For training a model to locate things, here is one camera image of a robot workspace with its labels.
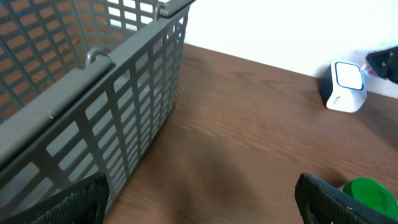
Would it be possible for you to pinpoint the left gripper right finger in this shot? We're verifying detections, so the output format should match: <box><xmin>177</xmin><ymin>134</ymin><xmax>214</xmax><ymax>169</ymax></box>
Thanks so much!
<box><xmin>295</xmin><ymin>173</ymin><xmax>397</xmax><ymax>224</ymax></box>

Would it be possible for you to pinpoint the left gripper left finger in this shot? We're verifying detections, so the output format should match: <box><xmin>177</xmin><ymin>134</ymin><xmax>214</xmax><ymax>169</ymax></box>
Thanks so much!
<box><xmin>1</xmin><ymin>172</ymin><xmax>109</xmax><ymax>224</ymax></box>

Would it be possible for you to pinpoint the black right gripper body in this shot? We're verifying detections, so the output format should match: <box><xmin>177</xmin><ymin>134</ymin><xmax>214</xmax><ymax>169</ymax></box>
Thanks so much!
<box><xmin>366</xmin><ymin>47</ymin><xmax>397</xmax><ymax>83</ymax></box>

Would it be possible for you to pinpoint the green-lid seasoning jar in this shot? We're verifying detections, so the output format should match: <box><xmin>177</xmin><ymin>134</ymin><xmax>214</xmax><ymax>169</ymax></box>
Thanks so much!
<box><xmin>342</xmin><ymin>177</ymin><xmax>397</xmax><ymax>220</ymax></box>

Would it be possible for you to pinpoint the red Top snack bar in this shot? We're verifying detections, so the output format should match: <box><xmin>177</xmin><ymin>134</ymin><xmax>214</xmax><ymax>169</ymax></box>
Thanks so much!
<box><xmin>361</xmin><ymin>61</ymin><xmax>378</xmax><ymax>77</ymax></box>

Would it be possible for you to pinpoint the white barcode scanner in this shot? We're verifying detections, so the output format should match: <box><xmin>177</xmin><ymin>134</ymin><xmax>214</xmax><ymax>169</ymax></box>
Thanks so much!
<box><xmin>318</xmin><ymin>60</ymin><xmax>367</xmax><ymax>113</ymax></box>

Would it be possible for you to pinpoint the grey plastic mesh basket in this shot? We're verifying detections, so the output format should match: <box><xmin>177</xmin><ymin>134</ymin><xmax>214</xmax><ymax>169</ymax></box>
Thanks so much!
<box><xmin>1</xmin><ymin>0</ymin><xmax>192</xmax><ymax>219</ymax></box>

